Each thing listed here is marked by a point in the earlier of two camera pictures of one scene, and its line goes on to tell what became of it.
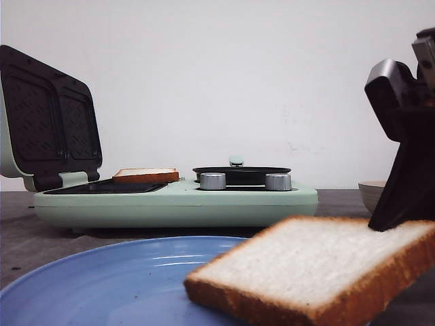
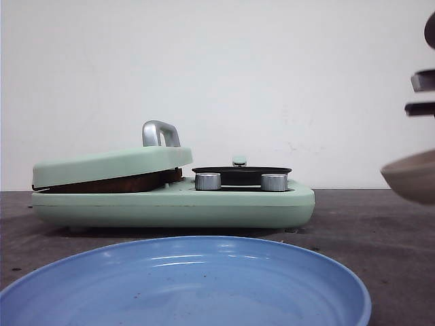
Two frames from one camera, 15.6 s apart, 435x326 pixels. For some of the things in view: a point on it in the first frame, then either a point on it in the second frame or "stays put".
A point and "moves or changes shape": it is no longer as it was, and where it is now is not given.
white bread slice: [321, 271] to [147, 183]
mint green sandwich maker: [100, 204] stays put
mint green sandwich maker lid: [49, 134] to [161, 151]
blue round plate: [136, 282] stays put
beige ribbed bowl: [370, 191] moves or changes shape
